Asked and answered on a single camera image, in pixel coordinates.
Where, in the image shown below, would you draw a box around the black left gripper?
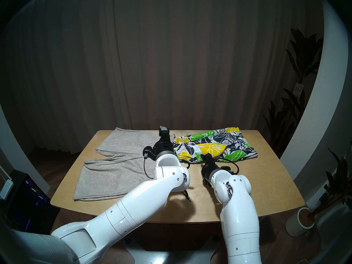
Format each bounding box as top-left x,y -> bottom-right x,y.
153,126 -> 177,157

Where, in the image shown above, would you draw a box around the black left wrist camera cable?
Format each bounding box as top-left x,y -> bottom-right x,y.
143,158 -> 158,180

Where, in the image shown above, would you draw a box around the floral print shorts with drawstring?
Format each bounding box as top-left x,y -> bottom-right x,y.
173,127 -> 258,203

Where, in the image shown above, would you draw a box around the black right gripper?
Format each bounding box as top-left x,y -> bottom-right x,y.
201,153 -> 221,187

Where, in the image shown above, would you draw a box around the light wooden table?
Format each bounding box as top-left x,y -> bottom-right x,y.
50,130 -> 305,251

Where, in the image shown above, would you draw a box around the white box device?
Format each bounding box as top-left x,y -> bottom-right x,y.
0,180 -> 13,200

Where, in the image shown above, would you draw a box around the tall dark leafy plant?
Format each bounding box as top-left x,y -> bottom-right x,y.
263,28 -> 324,158

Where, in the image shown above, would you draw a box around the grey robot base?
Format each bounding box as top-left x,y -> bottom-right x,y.
125,236 -> 220,264

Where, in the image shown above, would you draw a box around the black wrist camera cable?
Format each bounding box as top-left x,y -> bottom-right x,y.
212,157 -> 240,174
143,158 -> 158,180

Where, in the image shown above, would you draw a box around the dark plant in white pot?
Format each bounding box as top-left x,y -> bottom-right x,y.
311,148 -> 352,217

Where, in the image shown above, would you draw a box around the black computer tower with lights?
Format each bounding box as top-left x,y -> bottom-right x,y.
7,169 -> 60,235

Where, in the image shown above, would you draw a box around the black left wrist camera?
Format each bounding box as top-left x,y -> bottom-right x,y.
142,146 -> 156,160

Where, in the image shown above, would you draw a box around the white round plant pot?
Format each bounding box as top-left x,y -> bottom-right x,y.
285,207 -> 315,238

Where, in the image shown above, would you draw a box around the long beige curtain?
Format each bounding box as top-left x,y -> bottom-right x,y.
0,0 -> 325,154

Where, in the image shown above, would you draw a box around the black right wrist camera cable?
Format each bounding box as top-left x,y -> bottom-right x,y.
212,157 -> 240,174

